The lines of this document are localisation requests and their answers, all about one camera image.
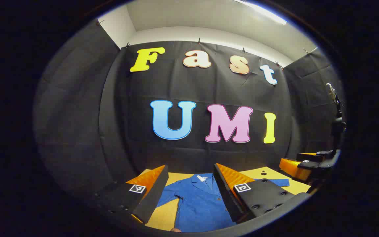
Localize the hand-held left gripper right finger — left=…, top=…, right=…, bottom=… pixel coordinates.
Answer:
left=213, top=163, right=310, bottom=224

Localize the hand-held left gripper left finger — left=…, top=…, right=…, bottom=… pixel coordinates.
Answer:
left=92, top=165, right=169, bottom=225

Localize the blue jacket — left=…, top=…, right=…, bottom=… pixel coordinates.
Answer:
left=157, top=173, right=290, bottom=232

